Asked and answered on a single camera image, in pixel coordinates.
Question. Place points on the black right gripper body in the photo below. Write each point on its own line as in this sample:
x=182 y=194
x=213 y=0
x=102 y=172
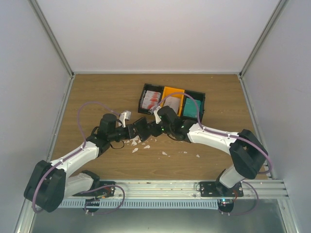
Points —
x=157 y=132

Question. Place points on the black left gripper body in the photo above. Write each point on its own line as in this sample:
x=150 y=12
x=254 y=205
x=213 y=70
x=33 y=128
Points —
x=129 y=135

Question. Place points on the black leather card holder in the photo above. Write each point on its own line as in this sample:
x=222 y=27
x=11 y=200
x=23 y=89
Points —
x=142 y=122

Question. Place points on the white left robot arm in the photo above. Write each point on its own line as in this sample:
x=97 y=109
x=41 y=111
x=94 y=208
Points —
x=51 y=182

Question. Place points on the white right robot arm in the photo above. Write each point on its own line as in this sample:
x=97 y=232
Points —
x=247 y=153

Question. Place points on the red white card stack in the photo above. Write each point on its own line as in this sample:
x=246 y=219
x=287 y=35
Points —
x=150 y=99

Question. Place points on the teal card stack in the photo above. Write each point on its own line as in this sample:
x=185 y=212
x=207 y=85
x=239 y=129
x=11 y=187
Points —
x=190 y=109

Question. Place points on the yellow middle storage bin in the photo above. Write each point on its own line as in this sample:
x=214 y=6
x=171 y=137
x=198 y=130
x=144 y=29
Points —
x=169 y=90

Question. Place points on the black left storage bin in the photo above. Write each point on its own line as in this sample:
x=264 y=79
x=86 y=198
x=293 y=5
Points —
x=150 y=87

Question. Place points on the black storage bin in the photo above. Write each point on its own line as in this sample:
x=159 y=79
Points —
x=150 y=87
x=199 y=100

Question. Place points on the black right storage bin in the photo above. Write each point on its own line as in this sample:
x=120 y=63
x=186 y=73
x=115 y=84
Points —
x=199 y=100

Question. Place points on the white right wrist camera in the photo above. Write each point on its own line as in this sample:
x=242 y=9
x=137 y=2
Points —
x=154 y=111

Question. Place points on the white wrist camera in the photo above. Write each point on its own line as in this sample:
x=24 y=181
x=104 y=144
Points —
x=154 y=111
x=124 y=116

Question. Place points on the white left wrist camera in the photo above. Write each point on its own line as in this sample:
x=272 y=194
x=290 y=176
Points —
x=124 y=116

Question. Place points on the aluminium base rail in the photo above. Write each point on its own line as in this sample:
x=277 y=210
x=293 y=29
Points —
x=178 y=189

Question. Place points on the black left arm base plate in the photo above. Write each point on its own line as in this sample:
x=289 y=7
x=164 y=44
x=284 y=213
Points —
x=106 y=192

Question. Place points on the grey slotted cable duct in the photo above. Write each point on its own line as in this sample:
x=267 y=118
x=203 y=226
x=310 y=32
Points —
x=155 y=204

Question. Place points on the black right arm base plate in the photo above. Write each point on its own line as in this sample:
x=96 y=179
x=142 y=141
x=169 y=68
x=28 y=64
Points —
x=209 y=189

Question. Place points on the aluminium corner post left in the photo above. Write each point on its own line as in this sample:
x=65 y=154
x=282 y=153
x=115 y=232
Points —
x=42 y=19

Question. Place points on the aluminium corner post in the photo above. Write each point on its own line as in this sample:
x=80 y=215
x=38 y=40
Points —
x=281 y=4
x=42 y=19

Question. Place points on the aluminium corner post right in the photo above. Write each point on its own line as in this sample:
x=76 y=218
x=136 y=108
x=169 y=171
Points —
x=281 y=4

